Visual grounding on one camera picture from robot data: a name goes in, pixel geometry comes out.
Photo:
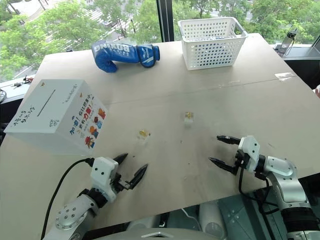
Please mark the clear water bottle black lid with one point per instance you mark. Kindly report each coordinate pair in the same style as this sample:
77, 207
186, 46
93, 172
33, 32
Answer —
289, 40

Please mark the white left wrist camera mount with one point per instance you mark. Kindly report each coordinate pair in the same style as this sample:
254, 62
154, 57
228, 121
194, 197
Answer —
102, 170

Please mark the blue boxing glove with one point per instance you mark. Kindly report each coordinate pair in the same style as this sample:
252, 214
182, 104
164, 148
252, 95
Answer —
120, 56

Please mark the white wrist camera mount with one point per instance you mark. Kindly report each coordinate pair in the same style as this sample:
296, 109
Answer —
250, 152
102, 170

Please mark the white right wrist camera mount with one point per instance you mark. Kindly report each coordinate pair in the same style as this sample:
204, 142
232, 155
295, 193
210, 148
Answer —
250, 152

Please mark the dark window frame post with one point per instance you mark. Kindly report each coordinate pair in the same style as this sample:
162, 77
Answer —
165, 20

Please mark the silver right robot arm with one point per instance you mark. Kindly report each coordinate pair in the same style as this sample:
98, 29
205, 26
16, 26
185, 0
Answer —
287, 185

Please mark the dark side desk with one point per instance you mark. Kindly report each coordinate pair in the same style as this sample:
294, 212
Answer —
303, 65

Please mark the keys and clips bundle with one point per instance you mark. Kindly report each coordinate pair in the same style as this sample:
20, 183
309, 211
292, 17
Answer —
23, 81

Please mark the white cardboard ballot box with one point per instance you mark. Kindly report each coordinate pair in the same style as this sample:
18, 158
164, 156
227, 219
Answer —
56, 112

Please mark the clear tape strip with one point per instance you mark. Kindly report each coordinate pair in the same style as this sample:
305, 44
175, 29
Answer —
284, 76

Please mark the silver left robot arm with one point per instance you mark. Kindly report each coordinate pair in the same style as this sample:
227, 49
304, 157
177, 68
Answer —
72, 212

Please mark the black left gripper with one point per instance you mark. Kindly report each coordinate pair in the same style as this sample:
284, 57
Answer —
120, 185

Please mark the white perforated plastic basket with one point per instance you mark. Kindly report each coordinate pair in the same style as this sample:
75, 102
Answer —
211, 43

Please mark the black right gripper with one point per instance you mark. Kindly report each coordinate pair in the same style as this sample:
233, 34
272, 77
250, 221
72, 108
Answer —
242, 160

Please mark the grey robot torso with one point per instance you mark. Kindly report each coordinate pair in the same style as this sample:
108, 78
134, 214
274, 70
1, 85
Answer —
180, 222

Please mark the person's bare hand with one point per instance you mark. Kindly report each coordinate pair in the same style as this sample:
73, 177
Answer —
318, 91

